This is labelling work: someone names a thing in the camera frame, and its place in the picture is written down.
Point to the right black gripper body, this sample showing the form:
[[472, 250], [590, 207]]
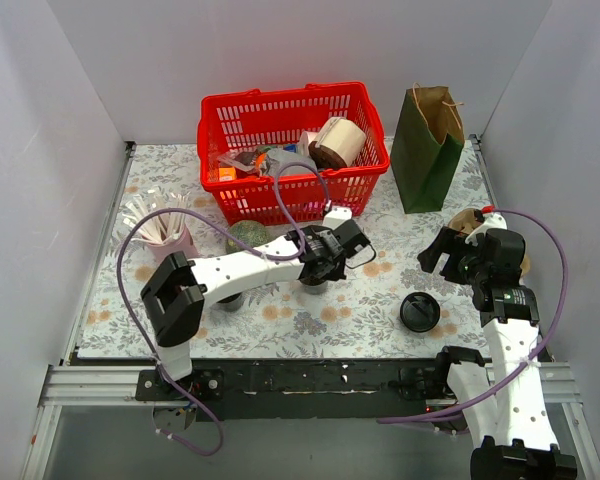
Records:
[[447, 255]]

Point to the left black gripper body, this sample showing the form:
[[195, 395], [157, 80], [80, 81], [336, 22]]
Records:
[[323, 272]]

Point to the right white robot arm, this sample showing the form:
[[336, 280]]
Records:
[[508, 421]]

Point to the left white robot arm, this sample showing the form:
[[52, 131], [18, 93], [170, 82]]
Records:
[[181, 288]]

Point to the brown cardboard cup carrier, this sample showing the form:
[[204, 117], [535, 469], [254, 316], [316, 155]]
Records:
[[468, 220]]

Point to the stack of black lids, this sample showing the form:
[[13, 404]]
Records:
[[419, 312]]

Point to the green round melon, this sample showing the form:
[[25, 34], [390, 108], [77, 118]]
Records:
[[249, 232]]

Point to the floral table mat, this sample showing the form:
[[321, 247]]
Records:
[[355, 318]]

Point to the grey plastic pouch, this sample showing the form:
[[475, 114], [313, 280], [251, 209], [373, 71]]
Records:
[[280, 162]]

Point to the beige and brown roll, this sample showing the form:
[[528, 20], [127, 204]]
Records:
[[337, 144]]

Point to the pink small roll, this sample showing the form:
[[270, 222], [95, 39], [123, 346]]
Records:
[[306, 142]]

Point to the orange small box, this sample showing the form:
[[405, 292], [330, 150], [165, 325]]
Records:
[[227, 174]]

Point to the green paper bag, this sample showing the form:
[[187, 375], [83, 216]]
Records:
[[426, 149]]

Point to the red plastic shopping basket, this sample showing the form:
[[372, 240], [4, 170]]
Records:
[[253, 121]]

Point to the pink cup of straws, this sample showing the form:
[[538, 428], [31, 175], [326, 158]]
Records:
[[166, 233]]

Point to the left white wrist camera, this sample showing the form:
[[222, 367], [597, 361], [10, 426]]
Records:
[[335, 215]]

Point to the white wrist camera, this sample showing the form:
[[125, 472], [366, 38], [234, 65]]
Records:
[[335, 215], [486, 219]]

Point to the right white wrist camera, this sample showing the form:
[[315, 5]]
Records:
[[486, 219]]

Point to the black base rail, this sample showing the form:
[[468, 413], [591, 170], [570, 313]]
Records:
[[305, 389]]

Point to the aluminium frame rail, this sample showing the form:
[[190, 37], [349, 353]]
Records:
[[90, 386]]

